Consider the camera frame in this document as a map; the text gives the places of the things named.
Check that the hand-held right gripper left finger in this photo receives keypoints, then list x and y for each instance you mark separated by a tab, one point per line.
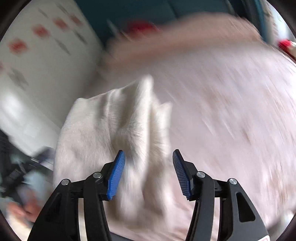
116	176

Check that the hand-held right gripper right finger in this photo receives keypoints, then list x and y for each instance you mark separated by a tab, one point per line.
181	173

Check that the white wardrobe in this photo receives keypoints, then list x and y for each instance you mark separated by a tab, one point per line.
46	76

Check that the white sweater with black hearts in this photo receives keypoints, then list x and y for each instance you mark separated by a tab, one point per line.
92	129

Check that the pink butterfly pattern blanket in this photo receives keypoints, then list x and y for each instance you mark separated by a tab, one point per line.
231	115

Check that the person's left hand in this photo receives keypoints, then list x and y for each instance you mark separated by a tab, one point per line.
23	209

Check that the red cloth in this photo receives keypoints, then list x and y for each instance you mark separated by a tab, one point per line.
285	44

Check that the red pillow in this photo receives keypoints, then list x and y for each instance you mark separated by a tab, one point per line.
141	26

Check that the blue upholstered headboard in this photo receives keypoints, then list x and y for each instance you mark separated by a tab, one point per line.
161	8

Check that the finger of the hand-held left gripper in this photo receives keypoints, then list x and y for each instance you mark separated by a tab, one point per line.
45	158

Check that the pink duvet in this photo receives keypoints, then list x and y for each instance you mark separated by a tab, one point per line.
185	39

